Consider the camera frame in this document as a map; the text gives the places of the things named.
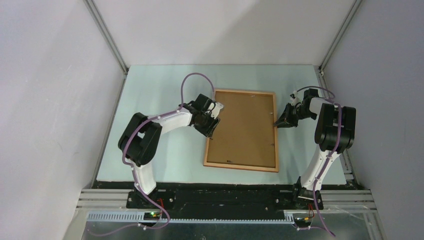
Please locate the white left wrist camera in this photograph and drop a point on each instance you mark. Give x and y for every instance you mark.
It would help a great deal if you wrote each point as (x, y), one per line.
(216, 108)

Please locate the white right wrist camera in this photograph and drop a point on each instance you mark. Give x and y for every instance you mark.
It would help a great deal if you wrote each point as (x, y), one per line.
(295, 99)

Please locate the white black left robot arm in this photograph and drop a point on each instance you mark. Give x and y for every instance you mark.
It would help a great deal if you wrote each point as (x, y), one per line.
(140, 139)

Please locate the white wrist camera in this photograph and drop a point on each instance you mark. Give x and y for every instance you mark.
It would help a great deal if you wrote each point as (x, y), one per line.
(216, 108)
(295, 99)

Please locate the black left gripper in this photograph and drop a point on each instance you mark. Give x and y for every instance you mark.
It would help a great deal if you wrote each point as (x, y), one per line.
(208, 130)

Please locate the aluminium rail left side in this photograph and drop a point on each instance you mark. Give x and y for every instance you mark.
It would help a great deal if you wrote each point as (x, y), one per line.
(113, 48)

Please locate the aluminium front rail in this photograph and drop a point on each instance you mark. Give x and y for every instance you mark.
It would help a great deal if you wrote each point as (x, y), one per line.
(334, 201)

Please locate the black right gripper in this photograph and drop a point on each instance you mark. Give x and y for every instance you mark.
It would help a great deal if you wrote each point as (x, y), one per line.
(286, 120)

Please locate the grey slotted cable duct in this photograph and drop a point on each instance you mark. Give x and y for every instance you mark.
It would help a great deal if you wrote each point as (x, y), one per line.
(143, 217)

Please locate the wooden picture frame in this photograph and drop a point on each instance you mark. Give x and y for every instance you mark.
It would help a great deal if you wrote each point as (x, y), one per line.
(207, 152)

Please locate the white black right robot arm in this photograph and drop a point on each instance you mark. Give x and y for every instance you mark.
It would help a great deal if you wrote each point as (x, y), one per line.
(334, 133)

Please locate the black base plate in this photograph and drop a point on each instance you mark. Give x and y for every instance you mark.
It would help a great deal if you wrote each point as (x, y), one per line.
(263, 204)

